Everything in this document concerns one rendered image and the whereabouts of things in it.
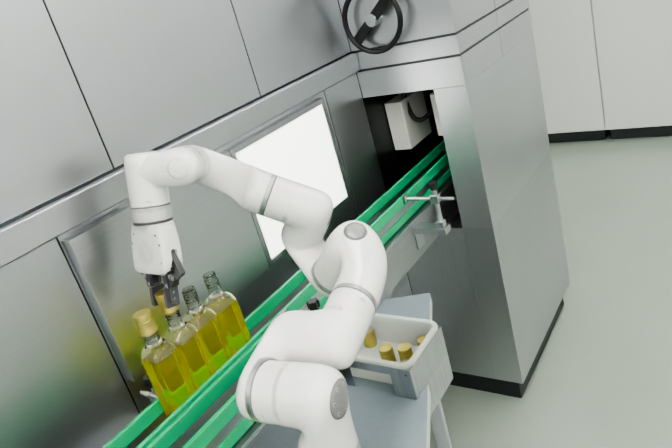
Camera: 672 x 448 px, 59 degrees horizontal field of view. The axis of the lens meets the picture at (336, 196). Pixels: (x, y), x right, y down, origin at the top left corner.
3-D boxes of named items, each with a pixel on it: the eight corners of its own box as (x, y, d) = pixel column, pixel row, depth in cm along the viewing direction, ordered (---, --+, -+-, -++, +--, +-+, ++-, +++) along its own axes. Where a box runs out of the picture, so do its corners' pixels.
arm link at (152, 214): (118, 208, 116) (120, 222, 117) (146, 209, 111) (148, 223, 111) (150, 201, 122) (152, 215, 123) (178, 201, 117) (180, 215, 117)
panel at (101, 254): (344, 198, 195) (315, 98, 183) (351, 198, 193) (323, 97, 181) (126, 379, 129) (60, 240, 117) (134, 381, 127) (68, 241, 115)
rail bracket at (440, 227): (419, 242, 195) (403, 179, 188) (467, 244, 185) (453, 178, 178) (412, 249, 192) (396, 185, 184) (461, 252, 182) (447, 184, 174)
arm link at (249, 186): (260, 219, 113) (153, 182, 111) (266, 208, 126) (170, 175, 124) (275, 177, 112) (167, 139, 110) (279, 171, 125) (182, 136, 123)
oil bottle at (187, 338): (211, 396, 132) (178, 315, 125) (229, 401, 129) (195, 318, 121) (193, 414, 128) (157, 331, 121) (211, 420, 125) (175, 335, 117)
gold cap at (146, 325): (154, 335, 114) (146, 316, 113) (137, 339, 115) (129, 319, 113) (161, 325, 118) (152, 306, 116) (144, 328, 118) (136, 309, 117)
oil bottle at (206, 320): (228, 378, 137) (196, 299, 129) (245, 383, 133) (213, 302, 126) (210, 395, 132) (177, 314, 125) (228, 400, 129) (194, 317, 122)
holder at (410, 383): (354, 337, 162) (346, 313, 159) (447, 352, 145) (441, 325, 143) (319, 379, 149) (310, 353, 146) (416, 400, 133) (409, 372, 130)
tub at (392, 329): (370, 338, 158) (362, 310, 155) (448, 350, 145) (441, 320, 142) (335, 381, 146) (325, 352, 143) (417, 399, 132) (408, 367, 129)
